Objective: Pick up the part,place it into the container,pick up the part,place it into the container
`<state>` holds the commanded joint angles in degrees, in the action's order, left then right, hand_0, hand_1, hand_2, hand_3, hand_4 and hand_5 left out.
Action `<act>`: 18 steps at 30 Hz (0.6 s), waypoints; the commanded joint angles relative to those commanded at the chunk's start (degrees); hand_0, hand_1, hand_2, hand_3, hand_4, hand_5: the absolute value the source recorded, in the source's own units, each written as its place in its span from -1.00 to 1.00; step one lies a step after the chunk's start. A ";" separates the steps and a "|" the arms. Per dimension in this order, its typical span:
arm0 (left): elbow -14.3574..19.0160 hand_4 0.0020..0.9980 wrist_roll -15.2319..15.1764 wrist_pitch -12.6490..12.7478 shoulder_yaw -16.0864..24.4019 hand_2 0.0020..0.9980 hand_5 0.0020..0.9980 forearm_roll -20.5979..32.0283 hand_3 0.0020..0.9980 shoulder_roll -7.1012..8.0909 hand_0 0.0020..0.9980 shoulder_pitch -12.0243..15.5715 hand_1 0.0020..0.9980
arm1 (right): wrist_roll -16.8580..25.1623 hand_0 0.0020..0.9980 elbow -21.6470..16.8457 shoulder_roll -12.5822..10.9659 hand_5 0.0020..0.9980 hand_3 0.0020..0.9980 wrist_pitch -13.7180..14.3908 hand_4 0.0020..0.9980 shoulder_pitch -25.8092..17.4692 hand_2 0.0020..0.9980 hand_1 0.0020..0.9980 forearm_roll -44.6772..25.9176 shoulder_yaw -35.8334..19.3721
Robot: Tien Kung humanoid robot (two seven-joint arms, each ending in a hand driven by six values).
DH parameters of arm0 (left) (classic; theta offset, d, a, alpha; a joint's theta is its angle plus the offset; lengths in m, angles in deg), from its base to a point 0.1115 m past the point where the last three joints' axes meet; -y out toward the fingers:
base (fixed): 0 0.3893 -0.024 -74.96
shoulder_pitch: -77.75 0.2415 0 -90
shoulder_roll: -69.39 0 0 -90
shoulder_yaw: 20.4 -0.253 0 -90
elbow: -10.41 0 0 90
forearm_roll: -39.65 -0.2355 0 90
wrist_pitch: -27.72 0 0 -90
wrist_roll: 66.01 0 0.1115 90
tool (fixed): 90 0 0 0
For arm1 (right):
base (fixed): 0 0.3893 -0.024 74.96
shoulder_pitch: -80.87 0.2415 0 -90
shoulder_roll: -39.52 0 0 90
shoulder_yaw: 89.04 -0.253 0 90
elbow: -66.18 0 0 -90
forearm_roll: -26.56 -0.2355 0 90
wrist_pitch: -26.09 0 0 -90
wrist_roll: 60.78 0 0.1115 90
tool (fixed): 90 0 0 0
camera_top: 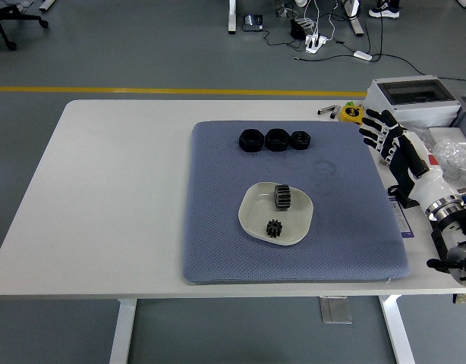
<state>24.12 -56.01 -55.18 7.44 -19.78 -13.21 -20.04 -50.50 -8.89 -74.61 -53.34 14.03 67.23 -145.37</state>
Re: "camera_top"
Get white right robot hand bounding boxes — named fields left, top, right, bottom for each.
left=358, top=108, right=453, bottom=210

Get large black gear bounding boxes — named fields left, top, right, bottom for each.
left=273, top=184, right=293, bottom=212

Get small black gear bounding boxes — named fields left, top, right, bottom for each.
left=266, top=219, right=284, bottom=240

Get white flat box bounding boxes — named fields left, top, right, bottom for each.
left=428, top=127, right=466, bottom=149

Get small black hex nut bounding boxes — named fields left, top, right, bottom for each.
left=290, top=130, right=313, bottom=151

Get large black hex nut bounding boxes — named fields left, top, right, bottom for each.
left=264, top=128, right=291, bottom=152
left=238, top=128, right=263, bottom=153

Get black small box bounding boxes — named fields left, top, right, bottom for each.
left=289, top=18, right=308, bottom=39

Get clear bag of screws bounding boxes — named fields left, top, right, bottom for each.
left=430, top=138, right=466, bottom=184

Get purple-edged printed sheet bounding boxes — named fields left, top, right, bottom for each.
left=388, top=196, right=416, bottom=239

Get yellow tape measure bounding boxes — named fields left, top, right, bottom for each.
left=338, top=101, right=366, bottom=125

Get white sneakers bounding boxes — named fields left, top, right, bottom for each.
left=368, top=4, right=401, bottom=19

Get white desk leg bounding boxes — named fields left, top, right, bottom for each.
left=345, top=0, right=365, bottom=37
left=228, top=0, right=238, bottom=35

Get white power strip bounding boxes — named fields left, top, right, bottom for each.
left=304, top=33, right=329, bottom=55

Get white square plate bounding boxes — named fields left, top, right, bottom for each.
left=238, top=181, right=314, bottom=246

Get metal floor plate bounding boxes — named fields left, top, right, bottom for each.
left=319, top=295, right=354, bottom=325

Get white table leg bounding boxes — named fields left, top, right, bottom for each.
left=379, top=295, right=416, bottom=364
left=109, top=298, right=137, bottom=364

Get blue-grey padded mat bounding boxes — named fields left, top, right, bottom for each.
left=181, top=120, right=411, bottom=285

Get black desk phone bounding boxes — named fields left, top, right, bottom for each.
left=242, top=14, right=265, bottom=32

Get black office chair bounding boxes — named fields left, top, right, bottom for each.
left=0, top=0, right=50, bottom=51

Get grey electrical enclosure box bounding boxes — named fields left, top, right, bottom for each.
left=364, top=75, right=461, bottom=133

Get black floor cable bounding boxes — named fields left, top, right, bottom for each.
left=292, top=36, right=466, bottom=83

